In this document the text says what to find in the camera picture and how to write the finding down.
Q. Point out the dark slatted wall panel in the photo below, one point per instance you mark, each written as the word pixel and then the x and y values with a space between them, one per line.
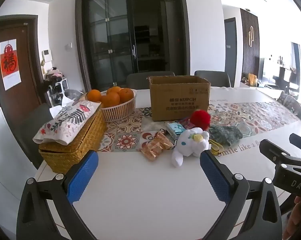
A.
pixel 245 55

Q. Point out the yellow hair clip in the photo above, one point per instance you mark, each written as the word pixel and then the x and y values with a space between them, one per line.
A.
pixel 215 148

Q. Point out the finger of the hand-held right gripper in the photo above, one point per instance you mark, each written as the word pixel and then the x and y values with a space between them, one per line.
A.
pixel 278 152
pixel 300 139

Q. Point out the red fluffy pompom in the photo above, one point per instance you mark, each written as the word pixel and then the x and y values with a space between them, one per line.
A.
pixel 200 120

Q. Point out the clear plastic bag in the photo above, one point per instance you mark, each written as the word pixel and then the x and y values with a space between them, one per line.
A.
pixel 74 95

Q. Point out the teal small packet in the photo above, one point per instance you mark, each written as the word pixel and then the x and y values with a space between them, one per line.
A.
pixel 174 128

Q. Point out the patterned printed tablecloth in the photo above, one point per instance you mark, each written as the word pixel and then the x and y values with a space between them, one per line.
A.
pixel 130 140

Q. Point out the floral cloth cover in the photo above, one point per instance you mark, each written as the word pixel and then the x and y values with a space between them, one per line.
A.
pixel 68 120

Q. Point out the pile of clothes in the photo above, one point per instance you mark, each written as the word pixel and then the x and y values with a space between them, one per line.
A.
pixel 54 73

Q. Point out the white low cabinet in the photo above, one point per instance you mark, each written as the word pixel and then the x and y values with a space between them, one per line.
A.
pixel 263 88

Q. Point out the green speckled pouch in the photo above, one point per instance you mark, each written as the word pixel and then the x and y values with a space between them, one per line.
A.
pixel 226 135

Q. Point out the white intercom panel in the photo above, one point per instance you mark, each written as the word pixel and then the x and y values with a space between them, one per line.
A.
pixel 47 56

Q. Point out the grey dining chair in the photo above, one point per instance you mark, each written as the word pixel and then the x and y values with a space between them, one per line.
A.
pixel 143 81
pixel 213 78
pixel 291 105

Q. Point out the white shoe rack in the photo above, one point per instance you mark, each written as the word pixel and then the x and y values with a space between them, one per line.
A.
pixel 56 90

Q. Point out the white tissue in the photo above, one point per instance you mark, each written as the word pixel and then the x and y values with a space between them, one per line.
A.
pixel 59 110

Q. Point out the brown entrance door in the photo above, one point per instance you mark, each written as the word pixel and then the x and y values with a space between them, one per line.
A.
pixel 28 67

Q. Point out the orange fruit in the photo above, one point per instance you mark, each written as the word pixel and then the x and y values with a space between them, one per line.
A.
pixel 114 90
pixel 126 95
pixel 93 96
pixel 110 100

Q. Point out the woven straw tissue box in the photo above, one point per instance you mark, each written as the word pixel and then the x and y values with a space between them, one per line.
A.
pixel 75 147

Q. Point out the red snack packet blue edges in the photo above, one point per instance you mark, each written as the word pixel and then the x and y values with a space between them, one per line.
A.
pixel 185 123

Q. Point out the gold wall decoration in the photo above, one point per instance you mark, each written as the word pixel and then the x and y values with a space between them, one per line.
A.
pixel 252 36

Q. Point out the gold shoehorn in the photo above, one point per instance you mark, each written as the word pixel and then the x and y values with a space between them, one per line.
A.
pixel 43 66

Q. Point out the dark grey interior door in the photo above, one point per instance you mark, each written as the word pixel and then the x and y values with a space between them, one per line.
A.
pixel 231 50

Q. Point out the yellow box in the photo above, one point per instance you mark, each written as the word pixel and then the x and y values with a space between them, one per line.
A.
pixel 252 79

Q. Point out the dark glass sliding door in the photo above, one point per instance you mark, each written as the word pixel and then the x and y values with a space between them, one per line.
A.
pixel 130 35

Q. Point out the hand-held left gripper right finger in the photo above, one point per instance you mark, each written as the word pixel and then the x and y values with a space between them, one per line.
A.
pixel 214 177

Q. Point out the red and white door poster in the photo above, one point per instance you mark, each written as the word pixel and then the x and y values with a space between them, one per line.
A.
pixel 10 65

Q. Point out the white plush toy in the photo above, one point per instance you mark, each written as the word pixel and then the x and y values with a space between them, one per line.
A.
pixel 190 145

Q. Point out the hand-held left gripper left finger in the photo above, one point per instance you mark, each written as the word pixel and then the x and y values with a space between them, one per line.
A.
pixel 83 175

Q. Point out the person's right hand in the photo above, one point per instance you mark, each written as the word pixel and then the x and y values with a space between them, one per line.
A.
pixel 300 220

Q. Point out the brown cardboard box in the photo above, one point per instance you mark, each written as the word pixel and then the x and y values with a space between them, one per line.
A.
pixel 175 100

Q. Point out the white plastic fruit basket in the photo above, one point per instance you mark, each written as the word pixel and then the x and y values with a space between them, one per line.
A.
pixel 118 112

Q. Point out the orange striped foil snack packet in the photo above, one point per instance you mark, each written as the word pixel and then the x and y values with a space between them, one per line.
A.
pixel 151 151
pixel 164 140

